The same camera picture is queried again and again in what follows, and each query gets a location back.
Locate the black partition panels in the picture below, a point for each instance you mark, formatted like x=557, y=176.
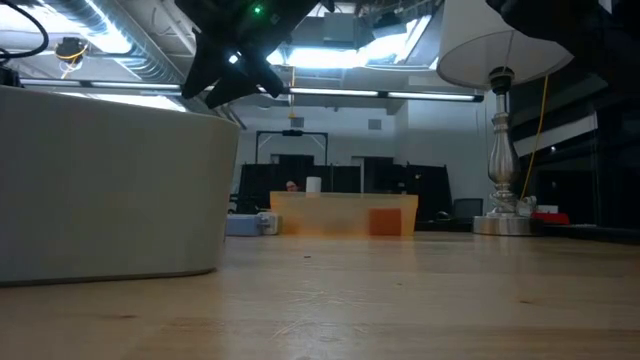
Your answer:
x=430, y=190

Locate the black mounted camera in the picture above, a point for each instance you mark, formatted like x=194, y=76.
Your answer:
x=70, y=50

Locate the black aluminium table frame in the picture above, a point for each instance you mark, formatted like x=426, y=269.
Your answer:
x=600, y=234

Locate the white cylinder roll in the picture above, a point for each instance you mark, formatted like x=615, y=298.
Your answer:
x=313, y=185

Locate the red box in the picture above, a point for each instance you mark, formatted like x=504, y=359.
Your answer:
x=550, y=218

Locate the blue wall charger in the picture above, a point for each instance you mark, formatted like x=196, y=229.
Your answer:
x=242, y=226

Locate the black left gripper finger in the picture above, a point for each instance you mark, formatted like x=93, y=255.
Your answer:
x=205, y=67
x=250, y=70

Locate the translucent orange plastic bin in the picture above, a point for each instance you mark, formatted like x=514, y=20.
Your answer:
x=325, y=215

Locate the black gantry frame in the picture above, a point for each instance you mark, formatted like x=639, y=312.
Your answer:
x=292, y=133

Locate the person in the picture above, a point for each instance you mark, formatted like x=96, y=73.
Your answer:
x=291, y=186

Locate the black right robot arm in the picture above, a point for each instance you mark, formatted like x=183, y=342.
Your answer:
x=575, y=30

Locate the ceiling light panel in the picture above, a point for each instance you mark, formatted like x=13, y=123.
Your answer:
x=325, y=57

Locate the LED light bar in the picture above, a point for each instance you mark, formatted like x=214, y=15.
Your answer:
x=100, y=85
x=350, y=92

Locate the grey plastic bin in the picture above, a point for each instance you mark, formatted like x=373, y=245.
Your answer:
x=100, y=190

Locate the grey wall vent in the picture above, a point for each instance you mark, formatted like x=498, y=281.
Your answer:
x=375, y=124
x=297, y=122

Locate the silver lamp with white shade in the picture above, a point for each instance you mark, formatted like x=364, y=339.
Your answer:
x=502, y=160

